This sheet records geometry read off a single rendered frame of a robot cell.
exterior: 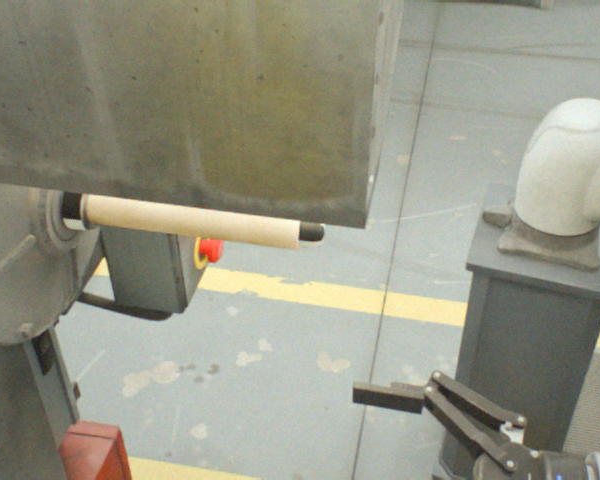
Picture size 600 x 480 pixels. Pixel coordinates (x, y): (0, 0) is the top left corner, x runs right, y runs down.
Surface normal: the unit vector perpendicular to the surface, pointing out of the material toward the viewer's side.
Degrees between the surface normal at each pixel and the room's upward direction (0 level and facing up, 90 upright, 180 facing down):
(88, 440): 0
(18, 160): 90
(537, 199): 90
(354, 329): 0
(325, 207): 90
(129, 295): 90
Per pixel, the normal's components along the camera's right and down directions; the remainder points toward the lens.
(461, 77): 0.00, -0.77
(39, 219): 0.54, 0.32
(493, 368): -0.32, 0.60
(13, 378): 0.98, 0.13
